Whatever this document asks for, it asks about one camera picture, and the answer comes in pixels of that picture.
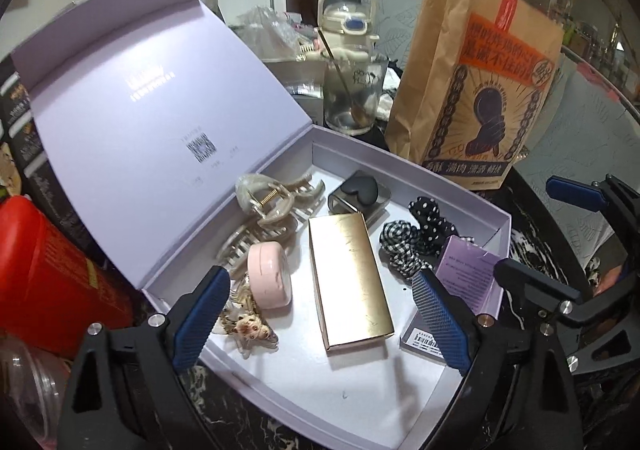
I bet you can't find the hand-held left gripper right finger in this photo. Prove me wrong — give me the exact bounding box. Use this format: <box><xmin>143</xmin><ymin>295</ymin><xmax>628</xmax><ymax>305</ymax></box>
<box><xmin>412</xmin><ymin>269</ymin><xmax>583</xmax><ymax>450</ymax></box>

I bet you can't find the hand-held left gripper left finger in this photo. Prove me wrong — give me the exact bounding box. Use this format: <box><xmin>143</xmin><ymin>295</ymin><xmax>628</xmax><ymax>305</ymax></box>
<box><xmin>57</xmin><ymin>266</ymin><xmax>232</xmax><ymax>450</ymax></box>

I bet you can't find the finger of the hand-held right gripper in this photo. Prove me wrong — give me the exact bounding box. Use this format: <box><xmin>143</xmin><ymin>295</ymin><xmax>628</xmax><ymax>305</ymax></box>
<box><xmin>494</xmin><ymin>257</ymin><xmax>586</xmax><ymax>325</ymax></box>
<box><xmin>545</xmin><ymin>174</ymin><xmax>640</xmax><ymax>251</ymax></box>

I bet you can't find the doll keychain charm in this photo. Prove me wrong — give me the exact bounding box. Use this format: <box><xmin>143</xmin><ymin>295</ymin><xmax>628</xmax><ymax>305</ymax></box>
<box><xmin>217</xmin><ymin>275</ymin><xmax>279</xmax><ymax>361</ymax></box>

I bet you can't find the small purple box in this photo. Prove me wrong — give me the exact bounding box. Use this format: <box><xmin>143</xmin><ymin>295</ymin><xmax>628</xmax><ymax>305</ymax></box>
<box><xmin>400</xmin><ymin>236</ymin><xmax>503</xmax><ymax>363</ymax></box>

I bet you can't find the pink round compact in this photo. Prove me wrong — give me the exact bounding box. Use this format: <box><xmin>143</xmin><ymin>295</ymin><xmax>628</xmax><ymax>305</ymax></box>
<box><xmin>247</xmin><ymin>241</ymin><xmax>293</xmax><ymax>311</ymax></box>

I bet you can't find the black white gingham scrunchie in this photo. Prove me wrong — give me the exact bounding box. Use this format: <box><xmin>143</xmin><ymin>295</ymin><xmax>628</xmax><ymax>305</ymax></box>
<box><xmin>378</xmin><ymin>219</ymin><xmax>436</xmax><ymax>287</ymax></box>

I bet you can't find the black polka-dot scrunchie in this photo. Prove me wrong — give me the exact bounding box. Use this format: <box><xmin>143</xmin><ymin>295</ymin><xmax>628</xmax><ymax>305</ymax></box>
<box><xmin>407</xmin><ymin>196</ymin><xmax>458</xmax><ymax>258</ymax></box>

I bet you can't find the gold box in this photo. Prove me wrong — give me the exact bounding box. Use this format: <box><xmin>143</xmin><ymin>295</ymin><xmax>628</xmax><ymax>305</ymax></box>
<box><xmin>307</xmin><ymin>212</ymin><xmax>396</xmax><ymax>352</ymax></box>

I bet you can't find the pearl white hair claw clip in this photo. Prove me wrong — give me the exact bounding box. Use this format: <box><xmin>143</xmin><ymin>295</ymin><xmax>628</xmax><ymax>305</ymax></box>
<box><xmin>215</xmin><ymin>171</ymin><xmax>327</xmax><ymax>281</ymax></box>

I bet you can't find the lavender gift box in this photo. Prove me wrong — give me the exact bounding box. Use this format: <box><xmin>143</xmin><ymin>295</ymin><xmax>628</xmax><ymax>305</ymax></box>
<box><xmin>10</xmin><ymin>0</ymin><xmax>513</xmax><ymax>450</ymax></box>

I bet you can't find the light blue covered chair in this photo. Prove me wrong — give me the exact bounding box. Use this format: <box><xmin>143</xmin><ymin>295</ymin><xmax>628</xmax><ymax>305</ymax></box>
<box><xmin>515</xmin><ymin>62</ymin><xmax>640</xmax><ymax>251</ymax></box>
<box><xmin>370</xmin><ymin>0</ymin><xmax>426</xmax><ymax>60</ymax></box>

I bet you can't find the red container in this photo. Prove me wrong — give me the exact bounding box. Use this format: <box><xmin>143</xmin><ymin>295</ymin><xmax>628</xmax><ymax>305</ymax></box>
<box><xmin>0</xmin><ymin>195</ymin><xmax>136</xmax><ymax>358</ymax></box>

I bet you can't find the brown printed paper bag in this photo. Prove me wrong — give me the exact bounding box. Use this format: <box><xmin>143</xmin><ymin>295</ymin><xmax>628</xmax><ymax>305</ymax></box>
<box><xmin>385</xmin><ymin>0</ymin><xmax>566</xmax><ymax>191</ymax></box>

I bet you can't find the clear plastic cup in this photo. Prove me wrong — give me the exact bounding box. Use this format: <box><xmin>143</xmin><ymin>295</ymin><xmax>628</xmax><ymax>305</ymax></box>
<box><xmin>0</xmin><ymin>335</ymin><xmax>71</xmax><ymax>450</ymax></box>

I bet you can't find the clear glass cup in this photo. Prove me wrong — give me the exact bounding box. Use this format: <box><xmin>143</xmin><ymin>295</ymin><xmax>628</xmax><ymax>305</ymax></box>
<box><xmin>324</xmin><ymin>54</ymin><xmax>388</xmax><ymax>133</ymax></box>

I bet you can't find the black printed carton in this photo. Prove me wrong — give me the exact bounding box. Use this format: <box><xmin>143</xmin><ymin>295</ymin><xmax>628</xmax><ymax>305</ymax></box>
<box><xmin>0</xmin><ymin>60</ymin><xmax>51</xmax><ymax>201</ymax></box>

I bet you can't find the beige water bottle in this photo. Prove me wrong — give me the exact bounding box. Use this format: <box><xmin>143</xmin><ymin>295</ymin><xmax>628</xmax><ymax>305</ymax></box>
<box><xmin>300</xmin><ymin>0</ymin><xmax>383</xmax><ymax>65</ymax></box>

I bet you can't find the crumpled clear plastic wrap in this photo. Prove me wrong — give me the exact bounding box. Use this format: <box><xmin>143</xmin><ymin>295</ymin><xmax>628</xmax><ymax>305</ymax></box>
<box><xmin>235</xmin><ymin>4</ymin><xmax>321</xmax><ymax>60</ymax></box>

